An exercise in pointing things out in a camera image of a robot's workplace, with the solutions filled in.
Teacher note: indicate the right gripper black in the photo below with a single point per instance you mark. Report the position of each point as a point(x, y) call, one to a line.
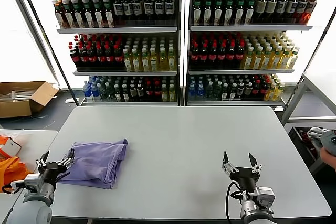
point(245, 175)

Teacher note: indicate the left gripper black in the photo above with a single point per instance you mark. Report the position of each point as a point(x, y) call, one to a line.
point(52, 169)

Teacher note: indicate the purple T-shirt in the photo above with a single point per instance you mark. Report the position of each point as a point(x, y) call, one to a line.
point(97, 161)

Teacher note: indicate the grey round handheld object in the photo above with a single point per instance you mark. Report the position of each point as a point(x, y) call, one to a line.
point(329, 140)

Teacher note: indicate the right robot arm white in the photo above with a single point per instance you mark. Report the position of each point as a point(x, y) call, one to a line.
point(253, 213)

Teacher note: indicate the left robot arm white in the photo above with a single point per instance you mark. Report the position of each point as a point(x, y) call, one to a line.
point(36, 203)

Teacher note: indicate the person's bare hand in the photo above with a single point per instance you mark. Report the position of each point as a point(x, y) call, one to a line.
point(329, 159)

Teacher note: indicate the small orange white box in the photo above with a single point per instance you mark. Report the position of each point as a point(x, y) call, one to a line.
point(11, 147)

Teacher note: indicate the orange fabric bag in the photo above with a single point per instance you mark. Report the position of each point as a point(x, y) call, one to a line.
point(10, 169)

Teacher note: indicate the small white floor object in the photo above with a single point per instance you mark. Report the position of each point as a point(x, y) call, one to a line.
point(70, 100)

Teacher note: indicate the black storage crate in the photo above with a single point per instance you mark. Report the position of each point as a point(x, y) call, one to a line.
point(295, 134)

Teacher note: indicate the open cardboard box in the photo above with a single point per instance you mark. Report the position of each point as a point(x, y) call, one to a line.
point(15, 109)

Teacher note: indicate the red crumpled garment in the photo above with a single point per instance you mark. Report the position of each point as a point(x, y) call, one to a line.
point(303, 134)

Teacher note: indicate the cola bottle red cap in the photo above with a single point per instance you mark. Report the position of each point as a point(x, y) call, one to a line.
point(101, 58)
point(231, 55)
point(240, 55)
point(158, 91)
point(149, 91)
point(110, 58)
point(222, 56)
point(264, 87)
point(257, 89)
point(83, 58)
point(92, 58)
point(75, 57)
point(195, 56)
point(213, 56)
point(118, 57)
point(204, 56)

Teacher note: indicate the blue water bottle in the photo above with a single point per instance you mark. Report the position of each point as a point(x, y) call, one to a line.
point(87, 93)
point(95, 91)
point(201, 92)
point(193, 92)

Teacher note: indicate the orange yellow juice bottle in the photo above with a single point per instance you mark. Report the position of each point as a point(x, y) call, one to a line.
point(267, 60)
point(271, 91)
point(257, 60)
point(248, 60)
point(285, 59)
point(293, 59)
point(276, 59)
point(280, 90)

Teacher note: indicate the white packing material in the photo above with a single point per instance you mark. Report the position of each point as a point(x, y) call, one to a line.
point(15, 93)

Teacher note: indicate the grey white crumpled garment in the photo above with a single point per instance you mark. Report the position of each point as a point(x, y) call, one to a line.
point(315, 132)

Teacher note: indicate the pale yellow juice bottle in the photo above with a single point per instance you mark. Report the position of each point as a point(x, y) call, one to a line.
point(136, 63)
point(128, 63)
point(145, 62)
point(163, 62)
point(172, 93)
point(172, 61)
point(165, 93)
point(154, 62)

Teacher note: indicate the black slanted pole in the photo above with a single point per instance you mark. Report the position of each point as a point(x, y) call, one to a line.
point(47, 37)

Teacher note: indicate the grey metal shelf unit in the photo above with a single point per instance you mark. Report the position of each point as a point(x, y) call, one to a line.
point(119, 30)
point(250, 27)

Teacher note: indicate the dark tea bottle green neck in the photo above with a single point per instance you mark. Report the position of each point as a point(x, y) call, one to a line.
point(99, 16)
point(69, 17)
point(229, 11)
point(250, 11)
point(208, 11)
point(197, 11)
point(79, 17)
point(89, 16)
point(240, 11)
point(219, 11)
point(109, 16)

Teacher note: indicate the dark bottle beige label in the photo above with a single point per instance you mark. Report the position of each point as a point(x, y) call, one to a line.
point(261, 9)
point(271, 9)

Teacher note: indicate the dark bottle white blue label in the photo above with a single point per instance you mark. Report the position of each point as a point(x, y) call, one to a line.
point(159, 8)
point(170, 8)
point(282, 8)
point(292, 8)
point(149, 8)
point(119, 9)
point(137, 8)
point(128, 9)

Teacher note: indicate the left wrist camera silver box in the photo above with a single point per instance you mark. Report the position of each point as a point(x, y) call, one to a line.
point(34, 180)

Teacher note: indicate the wrist camera silver box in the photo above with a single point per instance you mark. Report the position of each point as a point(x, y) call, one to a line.
point(34, 180)
point(265, 195)

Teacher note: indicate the right wrist camera silver box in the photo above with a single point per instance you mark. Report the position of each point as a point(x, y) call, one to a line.
point(265, 195)

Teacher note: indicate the grey metal frame table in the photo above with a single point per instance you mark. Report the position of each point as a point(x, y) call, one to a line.
point(296, 95)

